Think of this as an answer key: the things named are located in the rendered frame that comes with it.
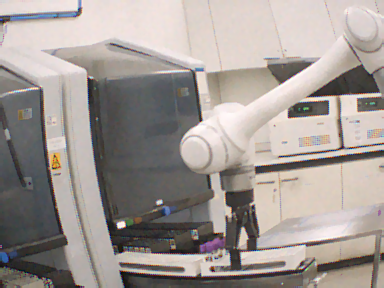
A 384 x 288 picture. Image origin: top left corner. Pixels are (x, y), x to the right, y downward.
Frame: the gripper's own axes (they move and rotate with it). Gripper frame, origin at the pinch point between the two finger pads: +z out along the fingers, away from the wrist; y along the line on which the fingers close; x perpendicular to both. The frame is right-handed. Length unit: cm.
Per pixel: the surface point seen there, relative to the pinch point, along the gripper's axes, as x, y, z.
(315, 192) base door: 55, 229, 21
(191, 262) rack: 13.9, -4.8, -0.7
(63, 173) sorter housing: 38, -25, -30
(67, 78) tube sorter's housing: 38, -18, -56
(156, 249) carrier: 36.4, 12.7, -0.3
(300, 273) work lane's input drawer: -20.8, -6.8, 5.3
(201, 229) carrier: 37, 43, -1
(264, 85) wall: 111, 292, -51
